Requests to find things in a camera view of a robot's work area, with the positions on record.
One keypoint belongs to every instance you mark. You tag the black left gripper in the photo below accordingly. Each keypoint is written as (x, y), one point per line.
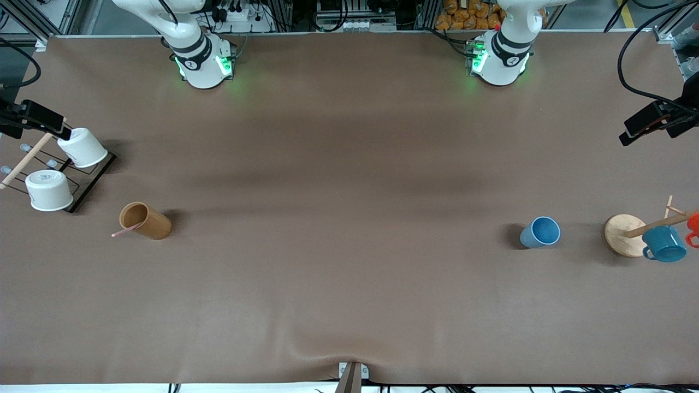
(685, 121)

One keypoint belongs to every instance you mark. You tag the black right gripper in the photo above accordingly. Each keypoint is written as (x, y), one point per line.
(12, 121)

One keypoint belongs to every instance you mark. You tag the light blue plastic cup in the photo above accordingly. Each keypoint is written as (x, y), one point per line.
(534, 238)

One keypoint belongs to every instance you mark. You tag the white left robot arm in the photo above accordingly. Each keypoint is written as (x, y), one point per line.
(502, 68)

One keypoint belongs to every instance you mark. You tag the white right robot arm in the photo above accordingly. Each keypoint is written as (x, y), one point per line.
(199, 71)

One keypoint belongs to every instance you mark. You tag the white paper cup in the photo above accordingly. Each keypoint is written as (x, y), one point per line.
(82, 147)
(49, 191)

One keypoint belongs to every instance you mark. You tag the brown bamboo cup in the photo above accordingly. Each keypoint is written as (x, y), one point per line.
(155, 225)

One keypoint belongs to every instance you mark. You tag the wooden mug tree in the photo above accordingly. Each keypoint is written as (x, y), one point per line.
(622, 232)

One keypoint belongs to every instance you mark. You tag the orange mug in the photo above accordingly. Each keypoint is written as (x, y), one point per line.
(694, 224)

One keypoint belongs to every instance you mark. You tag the teal enamel mug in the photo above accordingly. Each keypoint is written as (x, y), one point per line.
(663, 245)

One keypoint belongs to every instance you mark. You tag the orange snack bag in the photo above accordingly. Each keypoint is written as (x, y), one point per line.
(464, 19)

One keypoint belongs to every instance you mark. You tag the white power strip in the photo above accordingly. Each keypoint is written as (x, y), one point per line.
(243, 16)

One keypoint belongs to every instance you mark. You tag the brown table mat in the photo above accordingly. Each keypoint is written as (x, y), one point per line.
(349, 273)

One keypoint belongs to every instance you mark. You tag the grey metal table clamp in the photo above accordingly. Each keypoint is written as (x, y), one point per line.
(352, 379)

